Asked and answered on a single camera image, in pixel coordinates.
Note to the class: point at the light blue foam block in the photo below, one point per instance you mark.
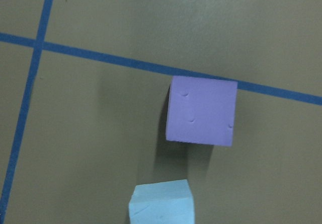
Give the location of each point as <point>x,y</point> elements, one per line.
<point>163,202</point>

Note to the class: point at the purple foam block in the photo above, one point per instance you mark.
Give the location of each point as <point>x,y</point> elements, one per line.
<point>201,111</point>

